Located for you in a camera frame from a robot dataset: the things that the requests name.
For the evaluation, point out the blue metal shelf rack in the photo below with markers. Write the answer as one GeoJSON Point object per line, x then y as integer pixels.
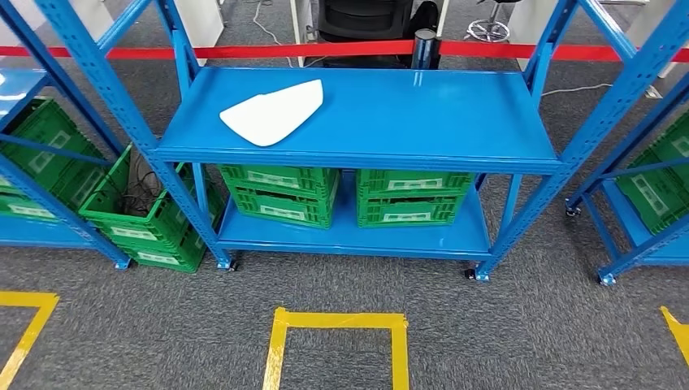
{"type": "Point", "coordinates": [32, 231]}
{"type": "Point", "coordinates": [377, 118]}
{"type": "Point", "coordinates": [630, 237]}

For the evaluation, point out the white plastic panel part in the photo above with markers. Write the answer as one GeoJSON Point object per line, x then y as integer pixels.
{"type": "Point", "coordinates": [269, 116]}

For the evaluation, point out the red barrier belt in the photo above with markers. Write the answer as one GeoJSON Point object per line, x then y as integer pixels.
{"type": "Point", "coordinates": [538, 52]}
{"type": "Point", "coordinates": [269, 51]}

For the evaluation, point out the black office chair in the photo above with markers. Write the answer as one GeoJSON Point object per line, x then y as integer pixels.
{"type": "Point", "coordinates": [366, 19]}

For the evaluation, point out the white desk panel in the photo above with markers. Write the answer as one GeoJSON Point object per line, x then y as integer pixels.
{"type": "Point", "coordinates": [525, 21]}
{"type": "Point", "coordinates": [204, 21]}
{"type": "Point", "coordinates": [643, 21]}
{"type": "Point", "coordinates": [97, 13]}
{"type": "Point", "coordinates": [301, 21]}

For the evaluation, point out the black stool chrome base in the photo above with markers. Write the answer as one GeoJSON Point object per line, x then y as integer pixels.
{"type": "Point", "coordinates": [487, 29]}

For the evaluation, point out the yellow floor tape square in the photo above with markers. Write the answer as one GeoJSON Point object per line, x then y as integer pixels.
{"type": "Point", "coordinates": [679, 331]}

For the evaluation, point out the dark shiny barrier post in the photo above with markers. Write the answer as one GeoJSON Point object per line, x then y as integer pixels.
{"type": "Point", "coordinates": [425, 51]}

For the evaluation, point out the chrome table frame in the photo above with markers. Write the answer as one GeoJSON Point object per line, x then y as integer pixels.
{"type": "Point", "coordinates": [624, 2]}

